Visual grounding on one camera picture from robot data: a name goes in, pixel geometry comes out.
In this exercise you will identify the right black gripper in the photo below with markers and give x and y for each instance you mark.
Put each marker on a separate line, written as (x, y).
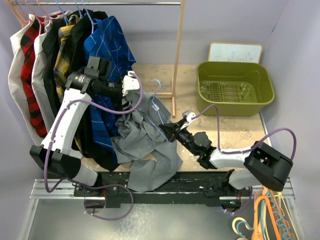
(169, 129)

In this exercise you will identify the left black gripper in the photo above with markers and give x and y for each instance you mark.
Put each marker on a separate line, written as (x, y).
(128, 105)

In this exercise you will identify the light blue hanger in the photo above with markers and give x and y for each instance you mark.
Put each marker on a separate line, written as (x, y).
(160, 110)

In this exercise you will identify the grey shirt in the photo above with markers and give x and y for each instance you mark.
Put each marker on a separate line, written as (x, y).
(154, 160)

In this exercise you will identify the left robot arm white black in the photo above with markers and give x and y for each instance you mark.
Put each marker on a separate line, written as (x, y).
(55, 154)

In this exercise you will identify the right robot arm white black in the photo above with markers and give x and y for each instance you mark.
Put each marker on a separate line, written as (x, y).
(259, 164)

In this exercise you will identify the blue plaid shirt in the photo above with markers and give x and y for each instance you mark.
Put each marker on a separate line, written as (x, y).
(108, 41)

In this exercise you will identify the yellow plaid shirt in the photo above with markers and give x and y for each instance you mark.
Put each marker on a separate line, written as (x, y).
(65, 53)

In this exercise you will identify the black dark shirt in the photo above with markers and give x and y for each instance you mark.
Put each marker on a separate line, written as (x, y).
(50, 46)

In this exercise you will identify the beige shirt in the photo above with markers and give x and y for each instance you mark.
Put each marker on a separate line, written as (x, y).
(15, 84)

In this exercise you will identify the red plaid shirt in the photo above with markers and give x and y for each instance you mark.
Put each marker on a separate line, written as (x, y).
(27, 46)

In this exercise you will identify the yellow hanger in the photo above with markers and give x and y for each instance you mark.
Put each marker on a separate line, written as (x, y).
(284, 222)

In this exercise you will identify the pink hanger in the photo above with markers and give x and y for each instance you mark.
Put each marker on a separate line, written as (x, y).
(23, 17)

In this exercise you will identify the olive green plastic bin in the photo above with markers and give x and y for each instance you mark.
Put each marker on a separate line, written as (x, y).
(239, 89)

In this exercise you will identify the small whiteboard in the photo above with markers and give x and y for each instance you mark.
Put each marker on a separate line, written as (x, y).
(235, 52)

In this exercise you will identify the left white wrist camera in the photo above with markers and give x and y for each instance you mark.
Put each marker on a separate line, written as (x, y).
(129, 83)

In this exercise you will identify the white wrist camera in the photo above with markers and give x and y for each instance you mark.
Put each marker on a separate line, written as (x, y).
(187, 118)
(129, 83)

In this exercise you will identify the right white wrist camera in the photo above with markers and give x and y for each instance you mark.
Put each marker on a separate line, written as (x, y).
(187, 118)

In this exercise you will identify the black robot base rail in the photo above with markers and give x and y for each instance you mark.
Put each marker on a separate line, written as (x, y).
(187, 188)

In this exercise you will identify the wooden clothes rack frame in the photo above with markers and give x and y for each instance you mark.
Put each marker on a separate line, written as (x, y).
(172, 94)

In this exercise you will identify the metal clothes rail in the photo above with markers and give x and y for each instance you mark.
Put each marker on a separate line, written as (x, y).
(69, 3)

